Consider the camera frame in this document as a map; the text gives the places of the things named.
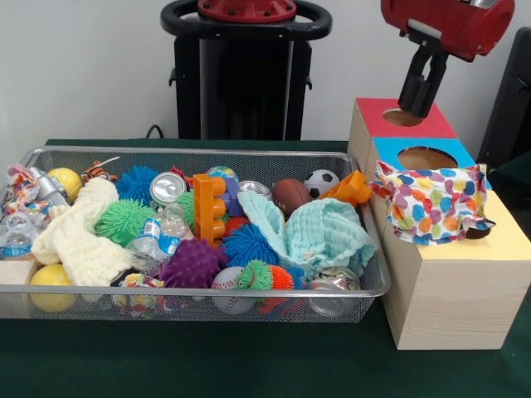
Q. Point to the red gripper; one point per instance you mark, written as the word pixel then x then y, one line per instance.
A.
pixel 456 29

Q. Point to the colourful polka dot cloth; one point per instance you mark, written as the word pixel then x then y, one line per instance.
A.
pixel 431 203

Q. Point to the long orange toy block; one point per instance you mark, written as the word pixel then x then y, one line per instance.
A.
pixel 348 186

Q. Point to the brown toy football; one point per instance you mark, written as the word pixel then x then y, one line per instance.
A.
pixel 290 195

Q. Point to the wooden box with three holes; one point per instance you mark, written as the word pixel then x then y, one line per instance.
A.
pixel 456 302

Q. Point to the silver mesh bin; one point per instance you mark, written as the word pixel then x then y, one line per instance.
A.
pixel 207 291

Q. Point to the dark green tablecloth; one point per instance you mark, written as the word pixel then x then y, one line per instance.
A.
pixel 207 365
pixel 518 174

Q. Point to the black and white soccer ball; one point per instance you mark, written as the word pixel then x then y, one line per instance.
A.
pixel 321 180

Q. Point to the mint green cloth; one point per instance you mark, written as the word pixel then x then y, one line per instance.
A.
pixel 323 232

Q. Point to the blue globe ball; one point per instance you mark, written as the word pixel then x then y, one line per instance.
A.
pixel 222 172

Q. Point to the purple spiky rubber ball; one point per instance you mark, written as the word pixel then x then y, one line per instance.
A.
pixel 191 263

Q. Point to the blue spiky rubber ball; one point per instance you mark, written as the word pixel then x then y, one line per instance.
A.
pixel 137 182

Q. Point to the yellow ball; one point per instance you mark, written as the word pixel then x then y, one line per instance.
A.
pixel 52 275
pixel 66 180

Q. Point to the cream yellow cloth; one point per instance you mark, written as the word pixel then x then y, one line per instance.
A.
pixel 74 244

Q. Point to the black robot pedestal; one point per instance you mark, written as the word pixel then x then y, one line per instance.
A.
pixel 245 83

